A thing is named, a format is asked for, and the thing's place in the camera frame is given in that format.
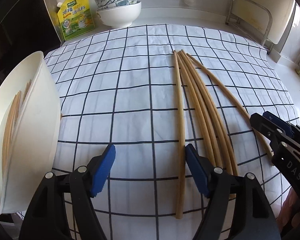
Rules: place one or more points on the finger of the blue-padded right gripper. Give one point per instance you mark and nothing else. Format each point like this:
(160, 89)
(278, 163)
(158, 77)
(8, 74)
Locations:
(267, 129)
(286, 127)

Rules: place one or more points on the white black-checked cloth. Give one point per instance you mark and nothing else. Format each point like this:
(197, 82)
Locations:
(119, 87)

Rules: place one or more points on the yellow seasoning pouch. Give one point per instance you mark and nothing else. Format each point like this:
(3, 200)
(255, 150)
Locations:
(75, 18)

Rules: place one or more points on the white ceramic bowl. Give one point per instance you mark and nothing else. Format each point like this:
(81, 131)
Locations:
(120, 17)

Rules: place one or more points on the large white round basin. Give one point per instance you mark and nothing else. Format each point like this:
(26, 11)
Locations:
(34, 139)

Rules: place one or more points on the person's right hand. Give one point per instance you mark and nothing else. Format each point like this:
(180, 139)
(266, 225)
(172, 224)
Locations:
(289, 218)

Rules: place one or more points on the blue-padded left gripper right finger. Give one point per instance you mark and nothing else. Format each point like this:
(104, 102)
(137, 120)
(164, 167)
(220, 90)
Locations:
(200, 168)

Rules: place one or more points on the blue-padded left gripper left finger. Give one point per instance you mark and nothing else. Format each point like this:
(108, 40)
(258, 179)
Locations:
(100, 167)

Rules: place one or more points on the metal dish rack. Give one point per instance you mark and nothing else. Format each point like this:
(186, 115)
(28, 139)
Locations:
(252, 18)

